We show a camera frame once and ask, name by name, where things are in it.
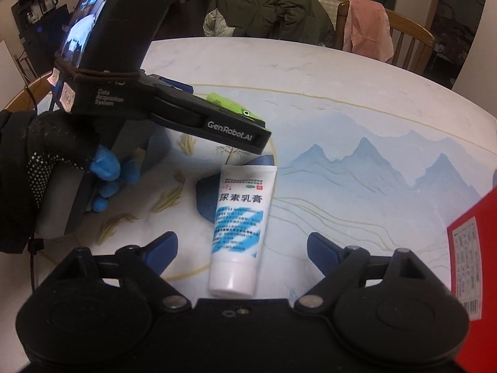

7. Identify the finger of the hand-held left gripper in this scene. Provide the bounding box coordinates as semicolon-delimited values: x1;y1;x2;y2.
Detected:
248;122;271;155
144;72;195;97

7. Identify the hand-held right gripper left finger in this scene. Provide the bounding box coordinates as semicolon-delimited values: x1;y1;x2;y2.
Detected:
54;231;193;312

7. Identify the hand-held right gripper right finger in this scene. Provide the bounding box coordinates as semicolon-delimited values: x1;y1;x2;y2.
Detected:
294;232;447;313

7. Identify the white cream tube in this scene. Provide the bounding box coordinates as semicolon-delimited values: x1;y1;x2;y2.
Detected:
208;163;278;297

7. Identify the red cardboard box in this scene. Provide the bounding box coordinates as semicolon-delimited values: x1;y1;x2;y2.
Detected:
446;186;497;373

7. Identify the person's left forearm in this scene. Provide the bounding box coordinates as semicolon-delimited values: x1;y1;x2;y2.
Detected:
0;111;51;255

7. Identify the person's left hand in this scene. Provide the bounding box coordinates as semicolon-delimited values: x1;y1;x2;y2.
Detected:
25;112;140;212

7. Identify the floral cushion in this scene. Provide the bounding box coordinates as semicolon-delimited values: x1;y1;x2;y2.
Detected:
203;8;230;39

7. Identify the dark cabinet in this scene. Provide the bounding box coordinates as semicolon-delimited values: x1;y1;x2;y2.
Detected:
11;0;72;78

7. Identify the printed table mat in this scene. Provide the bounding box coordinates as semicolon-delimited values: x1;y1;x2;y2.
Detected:
37;81;497;284

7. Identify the wooden chair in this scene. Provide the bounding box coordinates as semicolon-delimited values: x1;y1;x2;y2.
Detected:
2;72;59;111
336;0;436;67

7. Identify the olive green jacket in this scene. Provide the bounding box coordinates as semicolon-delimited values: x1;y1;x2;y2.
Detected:
215;0;336;49

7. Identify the pink cloth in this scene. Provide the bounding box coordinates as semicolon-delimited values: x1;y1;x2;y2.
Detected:
342;0;394;62

